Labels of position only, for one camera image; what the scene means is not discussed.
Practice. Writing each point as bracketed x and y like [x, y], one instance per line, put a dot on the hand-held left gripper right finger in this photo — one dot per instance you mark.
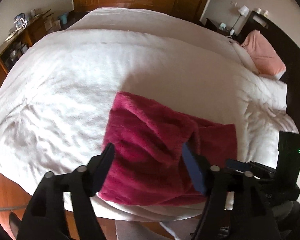
[193, 170]

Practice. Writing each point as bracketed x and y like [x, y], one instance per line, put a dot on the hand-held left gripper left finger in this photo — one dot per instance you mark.
[103, 170]

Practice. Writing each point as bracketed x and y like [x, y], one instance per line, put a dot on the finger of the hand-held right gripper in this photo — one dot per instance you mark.
[237, 165]

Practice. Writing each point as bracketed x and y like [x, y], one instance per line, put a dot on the red fleece blanket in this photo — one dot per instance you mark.
[150, 150]

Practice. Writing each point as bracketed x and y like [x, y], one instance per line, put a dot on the white bed duvet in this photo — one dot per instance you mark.
[90, 80]

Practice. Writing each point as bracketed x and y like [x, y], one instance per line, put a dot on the dark wooden headboard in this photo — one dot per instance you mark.
[297, 62]

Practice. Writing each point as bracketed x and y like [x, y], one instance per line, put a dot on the person's black shoe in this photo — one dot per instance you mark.
[15, 223]

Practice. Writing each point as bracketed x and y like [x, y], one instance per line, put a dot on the white pillow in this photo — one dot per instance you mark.
[245, 57]

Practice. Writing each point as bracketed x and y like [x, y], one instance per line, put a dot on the pink pillow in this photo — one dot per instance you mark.
[262, 52]

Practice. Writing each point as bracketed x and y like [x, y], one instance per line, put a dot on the dark wooden nightstand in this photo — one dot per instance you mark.
[217, 26]

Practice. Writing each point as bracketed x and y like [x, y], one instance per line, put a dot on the wooden sideboard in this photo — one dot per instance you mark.
[7, 52]

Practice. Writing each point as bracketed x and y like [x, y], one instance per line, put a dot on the white bedside lamp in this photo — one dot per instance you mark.
[243, 10]

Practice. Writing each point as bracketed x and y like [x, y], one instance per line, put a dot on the blue waste bin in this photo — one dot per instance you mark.
[63, 18]

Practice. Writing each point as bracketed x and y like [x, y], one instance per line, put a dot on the clear electric kettle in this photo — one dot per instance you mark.
[20, 21]

